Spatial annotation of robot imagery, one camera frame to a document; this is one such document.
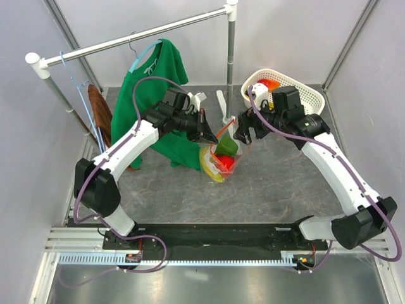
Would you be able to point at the slotted cable duct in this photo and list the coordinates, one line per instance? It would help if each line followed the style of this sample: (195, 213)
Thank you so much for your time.
(126, 259)

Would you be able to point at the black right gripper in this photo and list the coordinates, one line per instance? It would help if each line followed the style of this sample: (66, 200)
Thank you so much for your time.
(245, 120)

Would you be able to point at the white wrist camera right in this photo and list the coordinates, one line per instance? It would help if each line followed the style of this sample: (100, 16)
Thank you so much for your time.
(260, 95)

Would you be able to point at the white clothes rack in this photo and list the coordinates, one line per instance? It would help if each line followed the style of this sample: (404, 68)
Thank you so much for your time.
(41, 65)

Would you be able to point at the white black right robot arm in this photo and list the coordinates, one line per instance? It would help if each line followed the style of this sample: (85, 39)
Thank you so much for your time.
(366, 213)

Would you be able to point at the blue shirt hanger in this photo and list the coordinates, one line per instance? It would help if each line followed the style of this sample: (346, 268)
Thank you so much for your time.
(139, 56)

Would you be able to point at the white plastic basket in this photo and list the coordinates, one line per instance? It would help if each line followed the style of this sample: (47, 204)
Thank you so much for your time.
(312, 100)

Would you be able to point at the clear zip top bag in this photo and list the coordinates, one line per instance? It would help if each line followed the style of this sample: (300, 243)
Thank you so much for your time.
(243, 149)

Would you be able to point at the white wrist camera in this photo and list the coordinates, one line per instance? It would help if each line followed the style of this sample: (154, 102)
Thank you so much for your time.
(196, 100)
(260, 95)

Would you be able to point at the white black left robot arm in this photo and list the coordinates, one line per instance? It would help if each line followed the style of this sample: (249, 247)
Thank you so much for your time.
(96, 180)

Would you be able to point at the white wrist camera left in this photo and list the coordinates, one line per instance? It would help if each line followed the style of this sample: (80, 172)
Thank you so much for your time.
(196, 100)

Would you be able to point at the aluminium frame rail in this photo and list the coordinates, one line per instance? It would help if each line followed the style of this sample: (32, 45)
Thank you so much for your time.
(87, 239)

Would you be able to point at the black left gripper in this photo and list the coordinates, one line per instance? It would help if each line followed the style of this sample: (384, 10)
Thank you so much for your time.
(202, 128)

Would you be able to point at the light blue hanger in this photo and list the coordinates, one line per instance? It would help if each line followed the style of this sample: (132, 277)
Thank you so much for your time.
(82, 95)

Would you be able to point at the green bell pepper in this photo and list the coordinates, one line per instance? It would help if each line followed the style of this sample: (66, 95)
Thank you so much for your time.
(227, 146)

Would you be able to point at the brown towel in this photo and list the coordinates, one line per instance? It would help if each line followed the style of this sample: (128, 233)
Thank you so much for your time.
(102, 113)

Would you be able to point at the red apple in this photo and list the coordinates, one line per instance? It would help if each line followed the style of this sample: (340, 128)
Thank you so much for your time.
(225, 162)

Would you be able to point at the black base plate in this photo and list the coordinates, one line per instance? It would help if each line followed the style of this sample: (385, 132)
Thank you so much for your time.
(216, 242)

